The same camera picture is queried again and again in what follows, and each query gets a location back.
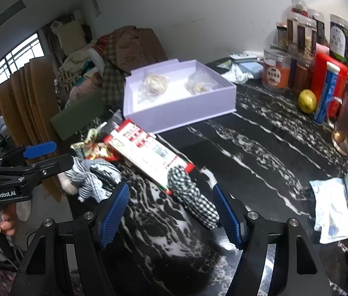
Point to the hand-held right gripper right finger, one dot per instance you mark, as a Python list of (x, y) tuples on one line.
[(226, 215)]

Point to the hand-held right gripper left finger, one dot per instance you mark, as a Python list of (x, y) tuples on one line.
[(115, 212)]

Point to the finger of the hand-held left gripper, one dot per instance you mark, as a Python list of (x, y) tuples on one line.
[(58, 163), (41, 148)]

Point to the green and gold snack packet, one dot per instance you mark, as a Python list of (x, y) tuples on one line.
[(86, 138)]

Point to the black and white checkered cloth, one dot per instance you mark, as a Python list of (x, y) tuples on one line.
[(192, 197)]

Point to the black and white striped cloth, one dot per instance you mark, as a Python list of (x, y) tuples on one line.
[(95, 178)]

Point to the red and white noodle packet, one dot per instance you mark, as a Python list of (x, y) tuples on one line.
[(149, 151)]

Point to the lavender cardboard box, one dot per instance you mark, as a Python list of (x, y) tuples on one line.
[(180, 111)]

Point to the green cushion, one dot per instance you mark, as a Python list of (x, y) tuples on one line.
[(78, 115)]

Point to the brown cardboard sheets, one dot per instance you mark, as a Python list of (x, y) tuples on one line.
[(28, 98)]

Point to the pile of clothes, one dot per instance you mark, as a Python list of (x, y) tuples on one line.
[(78, 74)]

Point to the window with bars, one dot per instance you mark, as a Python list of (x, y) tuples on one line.
[(10, 58)]

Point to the plaid cloth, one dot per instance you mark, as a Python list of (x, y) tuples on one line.
[(112, 77)]

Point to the beige pillow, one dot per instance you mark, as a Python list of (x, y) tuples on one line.
[(69, 37)]

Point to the clear bag of rubber bands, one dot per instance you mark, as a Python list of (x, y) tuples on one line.
[(154, 84)]

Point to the clear bag of beige items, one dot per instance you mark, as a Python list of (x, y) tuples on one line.
[(200, 83)]

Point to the yellow lemon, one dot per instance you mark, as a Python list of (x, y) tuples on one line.
[(307, 101)]

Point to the crumpled white tissue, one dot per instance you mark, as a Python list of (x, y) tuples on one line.
[(237, 75)]

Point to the clear glass mug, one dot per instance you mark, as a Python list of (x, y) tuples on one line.
[(345, 126)]

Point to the light blue notebook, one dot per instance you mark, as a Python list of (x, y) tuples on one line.
[(249, 67)]

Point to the small green packet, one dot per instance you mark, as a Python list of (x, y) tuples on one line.
[(224, 64)]

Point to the blue and white tube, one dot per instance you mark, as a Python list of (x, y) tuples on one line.
[(326, 98)]

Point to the white remote control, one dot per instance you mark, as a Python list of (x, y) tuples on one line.
[(243, 56)]

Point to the jar of red spice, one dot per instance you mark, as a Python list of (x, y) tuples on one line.
[(303, 74)]

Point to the red plastic container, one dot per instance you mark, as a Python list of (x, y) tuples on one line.
[(320, 77)]

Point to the small clear jar of grains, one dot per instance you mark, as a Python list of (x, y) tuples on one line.
[(282, 37)]

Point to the clear jar of noodles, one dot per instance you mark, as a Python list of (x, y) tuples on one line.
[(306, 40)]

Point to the tall clear jar brown label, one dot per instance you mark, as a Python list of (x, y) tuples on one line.
[(294, 21)]

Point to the clear jar black label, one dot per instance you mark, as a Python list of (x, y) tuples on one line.
[(319, 27)]

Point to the clear jar dark blue label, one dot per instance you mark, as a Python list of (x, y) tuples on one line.
[(339, 38)]

